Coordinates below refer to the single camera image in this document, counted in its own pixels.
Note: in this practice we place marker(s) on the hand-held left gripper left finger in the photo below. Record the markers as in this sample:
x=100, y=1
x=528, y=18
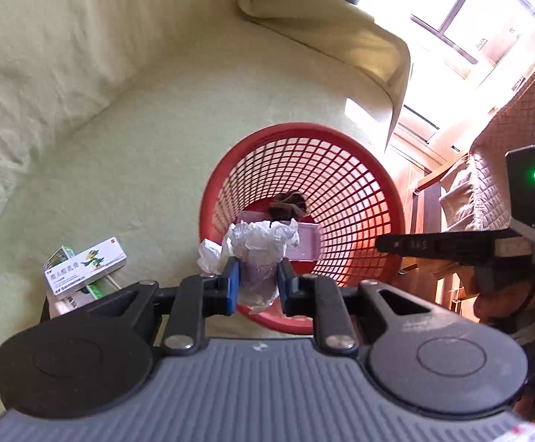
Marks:
x=232, y=285

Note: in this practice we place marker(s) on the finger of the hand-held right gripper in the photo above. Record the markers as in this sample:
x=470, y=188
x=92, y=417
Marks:
x=433, y=245

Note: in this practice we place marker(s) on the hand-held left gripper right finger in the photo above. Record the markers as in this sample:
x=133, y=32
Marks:
x=287, y=287

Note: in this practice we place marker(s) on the white plastic bag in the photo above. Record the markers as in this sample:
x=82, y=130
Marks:
x=258, y=244

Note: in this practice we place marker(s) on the pink box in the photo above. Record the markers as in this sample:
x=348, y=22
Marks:
x=306, y=239

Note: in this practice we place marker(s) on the brown wrapper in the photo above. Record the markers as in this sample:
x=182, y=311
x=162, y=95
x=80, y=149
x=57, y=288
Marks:
x=288, y=205

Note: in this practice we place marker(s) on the green and white box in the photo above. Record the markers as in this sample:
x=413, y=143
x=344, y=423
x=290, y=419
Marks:
x=99, y=290

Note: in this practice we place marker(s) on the long white medicine box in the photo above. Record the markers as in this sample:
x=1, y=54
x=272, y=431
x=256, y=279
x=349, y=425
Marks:
x=88, y=262

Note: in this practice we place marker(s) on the red plastic mesh basket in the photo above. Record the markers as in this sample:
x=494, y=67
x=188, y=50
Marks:
x=304, y=130

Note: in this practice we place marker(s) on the person's right hand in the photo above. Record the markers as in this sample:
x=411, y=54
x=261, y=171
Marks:
x=502, y=306

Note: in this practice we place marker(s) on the quilted beige chair cover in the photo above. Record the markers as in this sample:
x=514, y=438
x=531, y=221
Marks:
x=493, y=184

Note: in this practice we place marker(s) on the cardboard box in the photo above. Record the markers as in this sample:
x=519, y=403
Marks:
x=498, y=41

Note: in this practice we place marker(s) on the window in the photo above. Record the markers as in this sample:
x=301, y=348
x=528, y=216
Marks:
x=456, y=23

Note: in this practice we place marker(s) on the wooden chair frame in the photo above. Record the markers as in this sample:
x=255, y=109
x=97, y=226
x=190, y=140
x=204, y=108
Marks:
x=438, y=177

